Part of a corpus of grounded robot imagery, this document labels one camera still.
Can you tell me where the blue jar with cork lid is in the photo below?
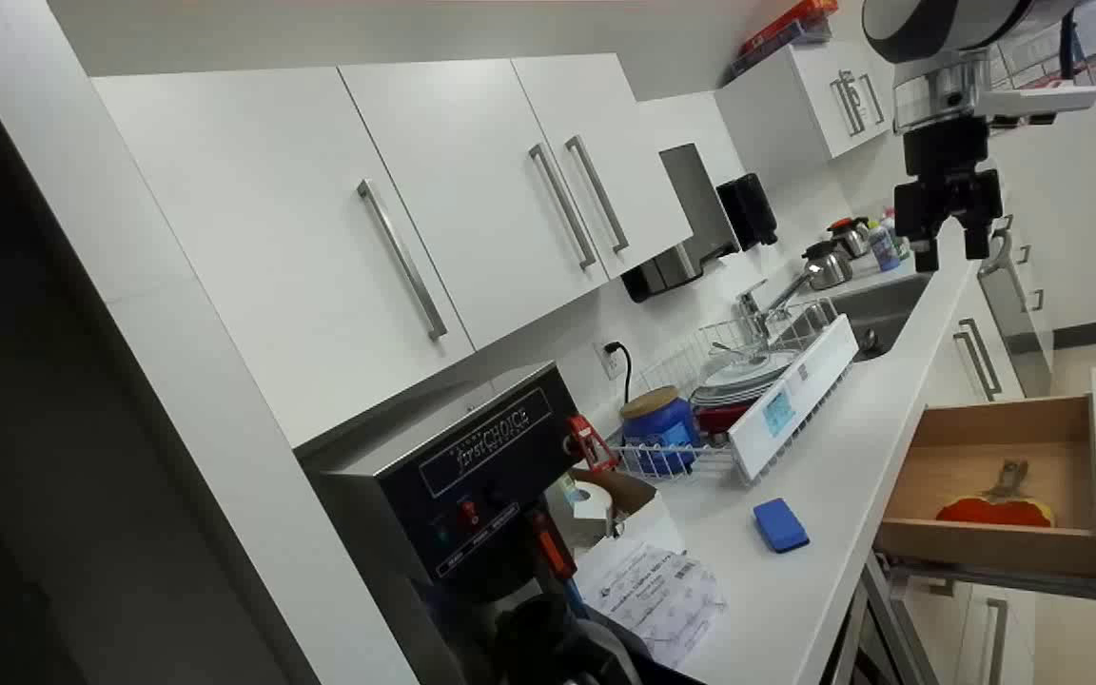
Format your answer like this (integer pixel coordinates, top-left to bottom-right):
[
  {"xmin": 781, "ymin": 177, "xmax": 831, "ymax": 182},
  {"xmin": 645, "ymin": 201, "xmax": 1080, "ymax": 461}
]
[{"xmin": 620, "ymin": 384, "xmax": 705, "ymax": 447}]

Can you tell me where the white upper cabinet middle door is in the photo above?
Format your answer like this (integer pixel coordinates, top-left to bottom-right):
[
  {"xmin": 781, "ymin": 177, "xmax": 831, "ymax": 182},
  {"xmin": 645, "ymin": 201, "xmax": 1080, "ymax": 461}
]
[{"xmin": 342, "ymin": 60, "xmax": 606, "ymax": 346}]

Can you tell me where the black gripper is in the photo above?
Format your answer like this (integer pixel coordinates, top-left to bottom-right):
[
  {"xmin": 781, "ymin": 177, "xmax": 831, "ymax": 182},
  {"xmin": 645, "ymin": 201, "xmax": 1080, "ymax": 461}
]
[{"xmin": 895, "ymin": 117, "xmax": 1001, "ymax": 275}]

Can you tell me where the white dish rack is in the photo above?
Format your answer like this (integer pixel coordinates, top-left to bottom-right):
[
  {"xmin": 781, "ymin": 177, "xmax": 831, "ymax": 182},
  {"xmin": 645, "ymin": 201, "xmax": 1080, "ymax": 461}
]
[{"xmin": 616, "ymin": 437, "xmax": 734, "ymax": 480}]

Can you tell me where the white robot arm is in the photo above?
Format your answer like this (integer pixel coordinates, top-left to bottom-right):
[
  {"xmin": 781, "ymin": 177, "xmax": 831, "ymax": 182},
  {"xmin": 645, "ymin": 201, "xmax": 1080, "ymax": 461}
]
[{"xmin": 859, "ymin": 0, "xmax": 1096, "ymax": 275}]

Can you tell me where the black coffee machine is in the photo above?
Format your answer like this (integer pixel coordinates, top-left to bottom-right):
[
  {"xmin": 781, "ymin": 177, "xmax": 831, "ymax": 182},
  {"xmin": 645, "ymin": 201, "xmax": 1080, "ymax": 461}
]
[{"xmin": 308, "ymin": 367, "xmax": 641, "ymax": 685}]

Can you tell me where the white upper cabinet left door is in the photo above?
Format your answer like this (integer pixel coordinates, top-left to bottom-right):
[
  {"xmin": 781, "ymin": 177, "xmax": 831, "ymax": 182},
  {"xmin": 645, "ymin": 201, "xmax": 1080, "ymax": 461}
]
[{"xmin": 94, "ymin": 69, "xmax": 471, "ymax": 447}]

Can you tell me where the white cabinet door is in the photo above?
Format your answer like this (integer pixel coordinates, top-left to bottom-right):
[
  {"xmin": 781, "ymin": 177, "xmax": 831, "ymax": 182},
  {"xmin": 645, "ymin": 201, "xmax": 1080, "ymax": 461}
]
[
  {"xmin": 94, "ymin": 69, "xmax": 471, "ymax": 447},
  {"xmin": 342, "ymin": 60, "xmax": 606, "ymax": 346},
  {"xmin": 514, "ymin": 53, "xmax": 689, "ymax": 275}
]

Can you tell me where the white far upper cabinet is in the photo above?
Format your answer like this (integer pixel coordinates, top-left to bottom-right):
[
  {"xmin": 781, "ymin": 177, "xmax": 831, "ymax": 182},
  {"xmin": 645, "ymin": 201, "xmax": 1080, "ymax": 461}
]
[{"xmin": 715, "ymin": 41, "xmax": 890, "ymax": 182}]

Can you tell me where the orange brush in drawer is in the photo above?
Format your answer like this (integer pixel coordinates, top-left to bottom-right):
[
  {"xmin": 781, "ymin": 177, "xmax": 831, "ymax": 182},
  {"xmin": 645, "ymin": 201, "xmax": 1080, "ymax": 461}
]
[{"xmin": 938, "ymin": 461, "xmax": 1055, "ymax": 529}]

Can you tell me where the steel paper towel dispenser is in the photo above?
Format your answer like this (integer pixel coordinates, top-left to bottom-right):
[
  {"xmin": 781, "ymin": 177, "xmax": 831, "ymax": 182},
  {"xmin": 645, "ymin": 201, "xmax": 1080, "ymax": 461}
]
[{"xmin": 625, "ymin": 146, "xmax": 739, "ymax": 306}]

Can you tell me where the open wooden drawer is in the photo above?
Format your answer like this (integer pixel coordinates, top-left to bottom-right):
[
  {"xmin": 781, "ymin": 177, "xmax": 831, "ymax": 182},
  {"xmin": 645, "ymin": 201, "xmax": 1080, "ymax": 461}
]
[{"xmin": 877, "ymin": 375, "xmax": 1096, "ymax": 602}]

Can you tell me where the steel sink faucet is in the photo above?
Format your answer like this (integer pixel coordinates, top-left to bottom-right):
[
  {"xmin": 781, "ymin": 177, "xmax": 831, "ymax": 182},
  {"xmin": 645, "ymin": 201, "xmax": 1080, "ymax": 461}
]
[{"xmin": 734, "ymin": 269, "xmax": 815, "ymax": 342}]

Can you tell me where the white upper cabinet right door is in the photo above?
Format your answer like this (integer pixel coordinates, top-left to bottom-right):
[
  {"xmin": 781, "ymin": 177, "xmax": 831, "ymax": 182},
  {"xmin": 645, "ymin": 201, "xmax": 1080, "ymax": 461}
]
[{"xmin": 514, "ymin": 53, "xmax": 689, "ymax": 275}]

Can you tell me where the white board with blue label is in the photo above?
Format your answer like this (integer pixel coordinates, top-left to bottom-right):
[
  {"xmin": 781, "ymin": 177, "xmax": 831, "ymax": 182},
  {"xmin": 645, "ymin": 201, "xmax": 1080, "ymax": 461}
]
[{"xmin": 726, "ymin": 316, "xmax": 858, "ymax": 480}]

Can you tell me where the blue duster block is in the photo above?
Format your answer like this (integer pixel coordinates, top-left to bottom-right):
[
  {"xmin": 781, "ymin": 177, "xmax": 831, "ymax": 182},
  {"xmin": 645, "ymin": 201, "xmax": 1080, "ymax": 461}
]
[{"xmin": 755, "ymin": 499, "xmax": 811, "ymax": 551}]

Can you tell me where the printed paper sheet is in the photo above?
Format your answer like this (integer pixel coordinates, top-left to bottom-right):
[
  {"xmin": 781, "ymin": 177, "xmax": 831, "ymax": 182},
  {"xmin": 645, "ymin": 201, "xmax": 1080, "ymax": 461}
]
[{"xmin": 575, "ymin": 538, "xmax": 726, "ymax": 666}]

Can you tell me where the black soap dispenser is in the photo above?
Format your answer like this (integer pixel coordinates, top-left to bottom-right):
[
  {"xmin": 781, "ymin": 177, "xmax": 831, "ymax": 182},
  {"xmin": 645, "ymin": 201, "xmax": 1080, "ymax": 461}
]
[{"xmin": 721, "ymin": 170, "xmax": 777, "ymax": 248}]

